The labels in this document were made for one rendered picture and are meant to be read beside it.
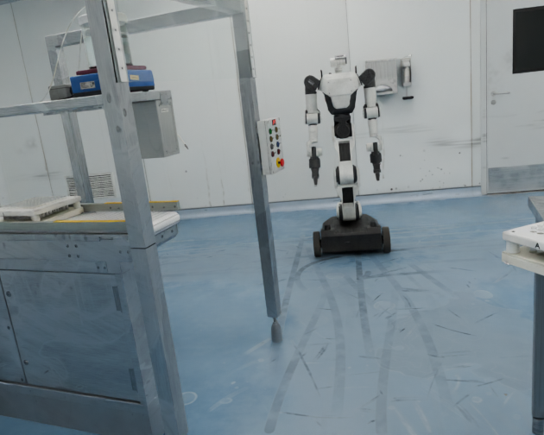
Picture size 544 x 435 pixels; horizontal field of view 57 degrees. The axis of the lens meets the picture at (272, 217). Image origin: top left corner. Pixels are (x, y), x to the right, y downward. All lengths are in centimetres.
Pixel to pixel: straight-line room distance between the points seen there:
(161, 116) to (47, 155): 458
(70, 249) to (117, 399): 64
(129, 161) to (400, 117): 416
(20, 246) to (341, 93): 257
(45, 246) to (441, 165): 436
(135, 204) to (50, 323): 79
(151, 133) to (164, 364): 80
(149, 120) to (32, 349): 109
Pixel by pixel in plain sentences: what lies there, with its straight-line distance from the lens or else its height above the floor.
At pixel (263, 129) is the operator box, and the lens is 238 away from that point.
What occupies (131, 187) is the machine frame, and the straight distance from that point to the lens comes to 157.
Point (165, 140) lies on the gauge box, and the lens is 183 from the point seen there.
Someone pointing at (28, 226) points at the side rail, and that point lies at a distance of 200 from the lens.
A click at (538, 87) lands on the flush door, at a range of 573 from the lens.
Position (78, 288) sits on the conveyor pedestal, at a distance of 202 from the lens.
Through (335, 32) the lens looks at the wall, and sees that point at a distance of 540.
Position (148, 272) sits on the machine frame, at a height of 78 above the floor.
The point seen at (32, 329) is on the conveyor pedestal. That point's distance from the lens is 228.
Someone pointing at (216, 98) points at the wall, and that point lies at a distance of 553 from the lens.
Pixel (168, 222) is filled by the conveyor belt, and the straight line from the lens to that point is 184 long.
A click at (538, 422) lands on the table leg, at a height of 5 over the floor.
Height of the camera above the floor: 128
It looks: 14 degrees down
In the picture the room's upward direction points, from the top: 6 degrees counter-clockwise
